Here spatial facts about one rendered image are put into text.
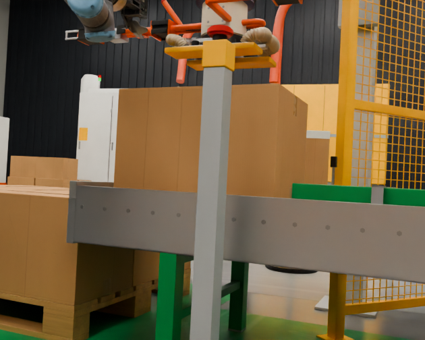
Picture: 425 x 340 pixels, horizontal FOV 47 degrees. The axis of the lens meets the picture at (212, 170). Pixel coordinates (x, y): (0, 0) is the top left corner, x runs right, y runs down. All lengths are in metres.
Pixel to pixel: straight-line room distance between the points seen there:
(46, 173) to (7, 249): 7.14
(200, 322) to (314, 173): 2.32
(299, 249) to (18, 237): 1.17
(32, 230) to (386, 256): 1.32
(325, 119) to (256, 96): 7.55
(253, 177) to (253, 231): 0.22
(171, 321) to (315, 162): 2.17
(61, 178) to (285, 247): 7.83
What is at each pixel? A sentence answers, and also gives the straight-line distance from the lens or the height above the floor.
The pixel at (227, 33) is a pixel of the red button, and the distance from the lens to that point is 1.34.
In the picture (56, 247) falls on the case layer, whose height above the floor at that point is 0.35.
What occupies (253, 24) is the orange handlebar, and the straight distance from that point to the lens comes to 1.86.
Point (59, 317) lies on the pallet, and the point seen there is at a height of 0.09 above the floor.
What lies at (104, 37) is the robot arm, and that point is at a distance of 1.58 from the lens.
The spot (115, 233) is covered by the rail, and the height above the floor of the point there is 0.45.
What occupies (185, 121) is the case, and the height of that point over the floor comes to 0.83.
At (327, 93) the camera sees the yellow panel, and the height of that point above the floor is 2.31.
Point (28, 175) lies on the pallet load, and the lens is 9.51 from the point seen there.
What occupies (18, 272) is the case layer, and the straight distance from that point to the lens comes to 2.12.
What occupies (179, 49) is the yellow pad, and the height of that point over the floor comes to 1.09.
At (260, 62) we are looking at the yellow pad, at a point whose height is 1.08.
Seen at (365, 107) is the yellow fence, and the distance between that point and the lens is 2.23.
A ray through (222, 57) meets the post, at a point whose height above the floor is 0.95.
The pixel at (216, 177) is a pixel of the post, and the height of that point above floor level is 0.64.
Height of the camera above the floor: 0.63
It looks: 1 degrees up
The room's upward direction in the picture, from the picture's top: 3 degrees clockwise
